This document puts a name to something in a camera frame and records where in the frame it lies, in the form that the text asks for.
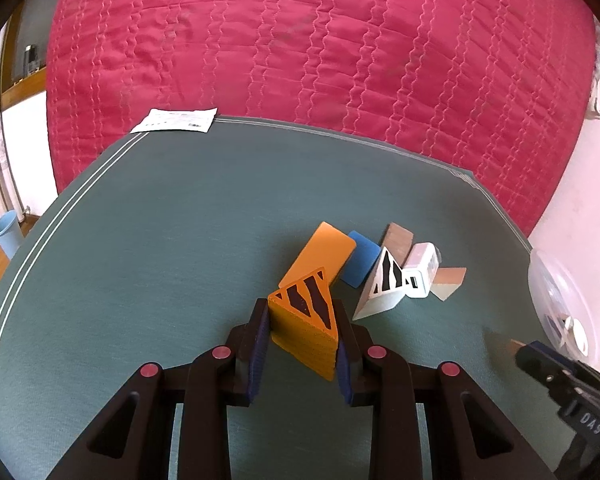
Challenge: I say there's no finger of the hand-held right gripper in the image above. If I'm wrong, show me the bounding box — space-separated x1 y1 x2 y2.
512 339 587 401

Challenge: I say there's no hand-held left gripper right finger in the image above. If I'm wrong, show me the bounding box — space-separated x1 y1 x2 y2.
332 297 556 480

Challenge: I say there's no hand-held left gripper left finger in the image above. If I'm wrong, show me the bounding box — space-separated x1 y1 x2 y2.
45 297 271 480

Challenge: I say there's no orange striped triangular block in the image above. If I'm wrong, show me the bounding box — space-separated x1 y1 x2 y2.
268 266 342 382

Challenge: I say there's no clear plastic container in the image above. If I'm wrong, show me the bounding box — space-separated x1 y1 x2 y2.
526 249 593 361

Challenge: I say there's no white striped triangular block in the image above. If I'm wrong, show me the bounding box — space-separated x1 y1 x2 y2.
351 246 407 322

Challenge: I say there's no orange rectangular block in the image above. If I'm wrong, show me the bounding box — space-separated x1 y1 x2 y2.
278 221 357 291

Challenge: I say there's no tan wooden block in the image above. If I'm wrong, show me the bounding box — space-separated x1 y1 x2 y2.
430 266 468 303

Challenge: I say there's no white windowed house block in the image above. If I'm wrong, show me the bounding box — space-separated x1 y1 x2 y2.
401 242 442 300

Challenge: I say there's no brown wooden block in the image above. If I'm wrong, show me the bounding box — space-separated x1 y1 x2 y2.
382 222 414 264

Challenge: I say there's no cream round disc block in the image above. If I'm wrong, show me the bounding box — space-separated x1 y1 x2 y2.
560 315 592 358

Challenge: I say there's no blue block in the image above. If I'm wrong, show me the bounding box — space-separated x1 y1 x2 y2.
339 230 382 289

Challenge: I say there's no white paper packet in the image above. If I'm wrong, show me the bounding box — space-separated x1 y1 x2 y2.
130 107 219 135

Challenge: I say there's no blue wastebasket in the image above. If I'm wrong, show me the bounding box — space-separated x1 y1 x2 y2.
0 209 26 255

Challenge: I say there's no white fringed cloth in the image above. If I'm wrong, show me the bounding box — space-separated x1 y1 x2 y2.
586 25 600 121

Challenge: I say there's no red quilted blanket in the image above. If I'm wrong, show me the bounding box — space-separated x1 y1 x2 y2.
45 0 597 238

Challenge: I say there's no wooden shelf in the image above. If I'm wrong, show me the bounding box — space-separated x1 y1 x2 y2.
0 76 48 109

